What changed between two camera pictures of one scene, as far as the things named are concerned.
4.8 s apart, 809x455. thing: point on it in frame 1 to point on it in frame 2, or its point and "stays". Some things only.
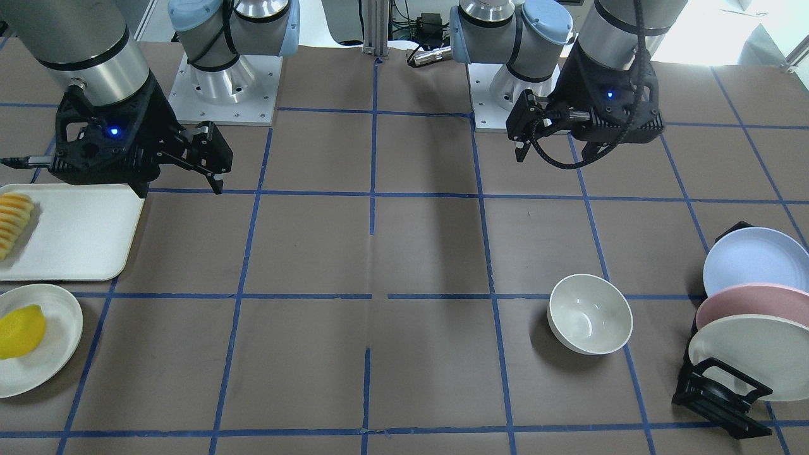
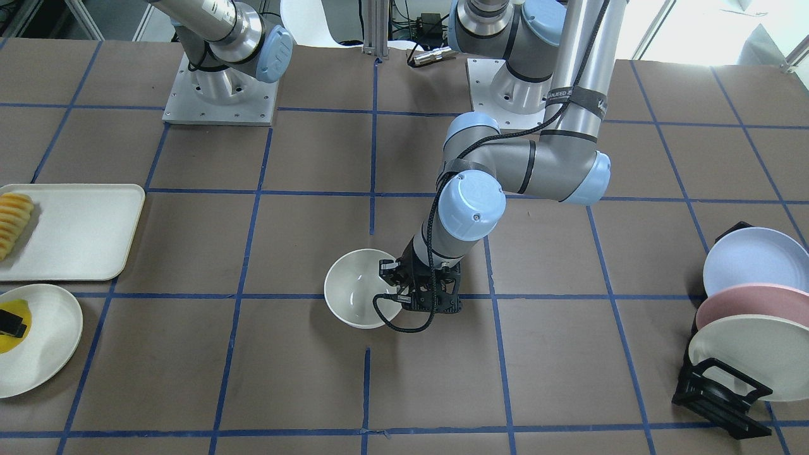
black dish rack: (719, 393) stays
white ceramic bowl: (589, 314) to (351, 283)
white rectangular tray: (76, 232) stays
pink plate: (754, 298) stays
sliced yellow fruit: (15, 210) stays
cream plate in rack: (772, 352) stays
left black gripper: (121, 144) to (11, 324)
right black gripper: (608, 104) to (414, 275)
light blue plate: (756, 255) stays
